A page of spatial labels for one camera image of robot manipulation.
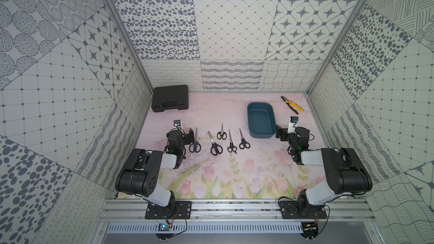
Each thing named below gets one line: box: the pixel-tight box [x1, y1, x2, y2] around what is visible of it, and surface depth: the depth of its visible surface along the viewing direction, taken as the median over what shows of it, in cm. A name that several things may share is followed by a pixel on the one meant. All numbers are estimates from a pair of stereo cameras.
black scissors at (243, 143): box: [239, 128, 251, 150], surface depth 97 cm
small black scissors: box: [217, 122, 228, 140], surface depth 100 cm
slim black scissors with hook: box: [227, 129, 238, 155], surface depth 95 cm
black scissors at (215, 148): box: [207, 130, 224, 156], surface depth 95 cm
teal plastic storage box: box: [246, 102, 277, 139], surface depth 107 cm
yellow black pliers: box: [280, 95, 305, 115], surface depth 114 cm
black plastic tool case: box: [151, 84, 190, 113], surface depth 111 cm
